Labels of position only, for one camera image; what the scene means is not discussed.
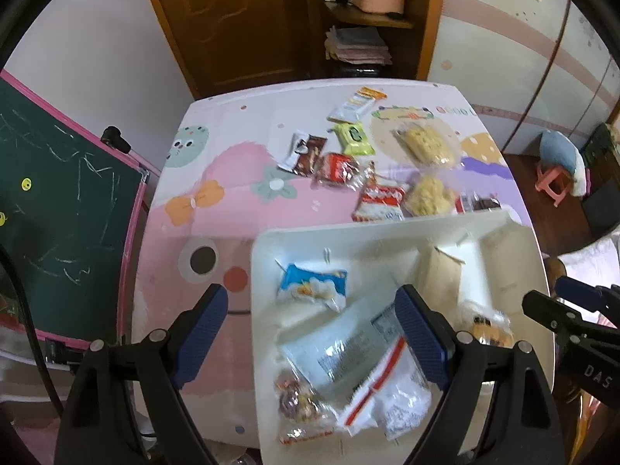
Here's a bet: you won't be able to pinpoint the yellow noodle snack bag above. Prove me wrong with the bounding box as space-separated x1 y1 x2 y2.
391 123 458 168
403 174 458 218

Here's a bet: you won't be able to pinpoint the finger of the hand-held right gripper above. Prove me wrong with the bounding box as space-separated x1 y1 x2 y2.
555 276 620 313
522 289 601 347

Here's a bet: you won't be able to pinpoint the pink plastic stool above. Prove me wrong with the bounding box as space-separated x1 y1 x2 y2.
535 164 577 209

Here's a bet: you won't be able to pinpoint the pink framed green chalkboard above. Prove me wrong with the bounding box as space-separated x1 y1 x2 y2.
0 70 163 350

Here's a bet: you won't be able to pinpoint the floral sliding wardrobe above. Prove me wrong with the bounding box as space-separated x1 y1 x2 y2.
429 0 620 156

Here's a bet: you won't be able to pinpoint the orange white snack packet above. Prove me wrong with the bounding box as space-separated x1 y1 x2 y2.
328 86 389 124

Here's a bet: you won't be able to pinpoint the white packet red stripe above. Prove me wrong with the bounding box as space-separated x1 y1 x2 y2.
336 336 432 441

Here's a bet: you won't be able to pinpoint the red white snack packet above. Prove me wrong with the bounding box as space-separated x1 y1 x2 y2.
351 181 406 222

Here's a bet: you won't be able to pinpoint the brown wooden door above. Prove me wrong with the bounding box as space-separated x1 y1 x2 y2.
137 0 315 100

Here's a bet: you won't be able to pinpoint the thick black cable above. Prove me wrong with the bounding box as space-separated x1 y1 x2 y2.
0 242 65 417

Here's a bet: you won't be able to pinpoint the dark storage box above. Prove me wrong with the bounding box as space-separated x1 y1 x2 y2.
581 174 620 238

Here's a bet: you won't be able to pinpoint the wooden corner shelf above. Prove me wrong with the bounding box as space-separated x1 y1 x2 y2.
300 0 446 81

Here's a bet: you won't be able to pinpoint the orange cake packet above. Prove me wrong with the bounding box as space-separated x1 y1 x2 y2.
455 300 515 350

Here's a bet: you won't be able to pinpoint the black clamp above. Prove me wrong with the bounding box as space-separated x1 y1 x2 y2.
101 126 133 153

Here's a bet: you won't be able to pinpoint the green snack packet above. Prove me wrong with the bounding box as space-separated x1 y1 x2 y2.
334 122 376 156

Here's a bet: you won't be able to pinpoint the cartoon print tablecloth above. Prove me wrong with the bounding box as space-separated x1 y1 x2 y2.
131 77 536 446

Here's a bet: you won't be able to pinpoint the clear zip bag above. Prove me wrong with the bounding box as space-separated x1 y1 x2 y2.
276 295 412 400

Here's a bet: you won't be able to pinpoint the brown cracker package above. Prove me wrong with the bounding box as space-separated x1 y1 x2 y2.
419 245 468 311

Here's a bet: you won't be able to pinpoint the large white pillow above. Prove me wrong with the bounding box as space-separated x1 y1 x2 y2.
557 237 620 291

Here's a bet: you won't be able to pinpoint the blue white snack packet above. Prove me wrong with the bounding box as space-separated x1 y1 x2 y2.
276 262 348 312

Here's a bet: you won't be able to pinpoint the dark snack packet red edges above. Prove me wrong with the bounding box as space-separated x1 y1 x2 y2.
455 193 502 214

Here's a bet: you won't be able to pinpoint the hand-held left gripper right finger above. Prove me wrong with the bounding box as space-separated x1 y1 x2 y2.
394 284 565 465

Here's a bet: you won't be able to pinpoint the stack of folded towels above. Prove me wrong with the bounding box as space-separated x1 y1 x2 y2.
324 26 393 65

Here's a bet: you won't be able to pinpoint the brown wooden bedpost knob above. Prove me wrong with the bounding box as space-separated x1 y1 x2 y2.
545 257 567 291

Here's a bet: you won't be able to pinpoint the blue white cushion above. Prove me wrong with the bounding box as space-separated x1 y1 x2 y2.
539 130 589 198

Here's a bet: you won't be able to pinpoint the white brown chocolate packet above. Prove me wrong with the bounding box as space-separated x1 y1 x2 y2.
277 131 311 172

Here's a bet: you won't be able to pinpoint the white plastic bin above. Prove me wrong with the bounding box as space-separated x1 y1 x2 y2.
249 206 555 465

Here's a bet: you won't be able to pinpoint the clear packet with brown snacks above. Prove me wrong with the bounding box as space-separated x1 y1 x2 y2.
274 368 335 422

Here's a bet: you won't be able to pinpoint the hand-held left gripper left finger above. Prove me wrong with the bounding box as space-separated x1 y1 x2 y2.
54 282 229 465

